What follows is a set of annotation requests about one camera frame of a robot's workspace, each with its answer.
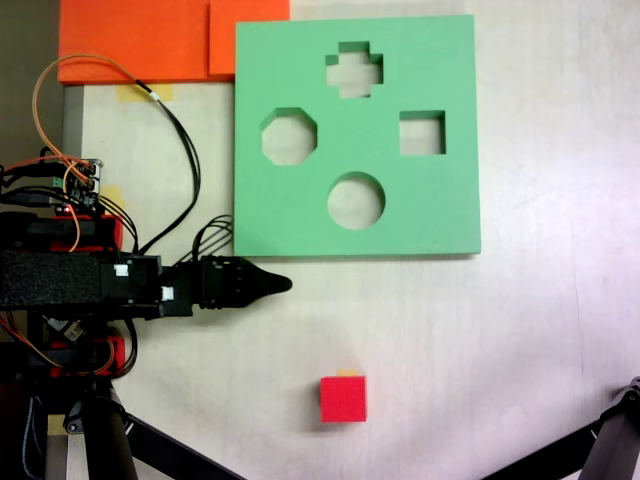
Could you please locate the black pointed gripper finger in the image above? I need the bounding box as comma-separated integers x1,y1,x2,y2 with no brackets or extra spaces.
248,263,294,304

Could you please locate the small black converter board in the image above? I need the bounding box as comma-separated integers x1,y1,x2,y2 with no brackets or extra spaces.
43,315,85,343

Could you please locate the long orange wire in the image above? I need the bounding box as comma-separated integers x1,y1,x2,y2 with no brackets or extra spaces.
31,53,139,166

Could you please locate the black USB plug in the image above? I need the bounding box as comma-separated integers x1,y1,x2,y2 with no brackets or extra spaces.
0,191,53,208

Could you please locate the thick black tripod leg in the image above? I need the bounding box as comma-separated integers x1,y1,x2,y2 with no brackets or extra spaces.
64,384,139,480
579,376,640,480

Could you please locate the circuit board with green terminal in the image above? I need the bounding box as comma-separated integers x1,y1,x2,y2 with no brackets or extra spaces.
51,158,105,215

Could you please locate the green shape sorting board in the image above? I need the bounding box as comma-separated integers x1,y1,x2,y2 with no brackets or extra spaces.
232,14,483,261

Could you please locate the red printed base clamp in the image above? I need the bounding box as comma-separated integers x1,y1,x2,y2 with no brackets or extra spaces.
49,213,125,254
48,336,127,377

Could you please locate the black looped wrist cable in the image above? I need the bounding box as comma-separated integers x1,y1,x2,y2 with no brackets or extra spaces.
172,213,235,274

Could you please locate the thin black tripod strut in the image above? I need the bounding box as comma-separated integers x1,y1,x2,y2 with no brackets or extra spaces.
123,413,247,480
479,422,604,480

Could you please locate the red square block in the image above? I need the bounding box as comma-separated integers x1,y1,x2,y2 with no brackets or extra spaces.
319,375,369,424

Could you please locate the long black cable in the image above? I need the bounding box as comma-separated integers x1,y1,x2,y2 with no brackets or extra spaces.
133,77,202,256

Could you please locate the large orange foam block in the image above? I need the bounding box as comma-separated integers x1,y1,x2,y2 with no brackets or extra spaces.
57,0,212,85

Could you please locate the blue white braided cable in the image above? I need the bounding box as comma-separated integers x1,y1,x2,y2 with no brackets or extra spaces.
21,397,47,480

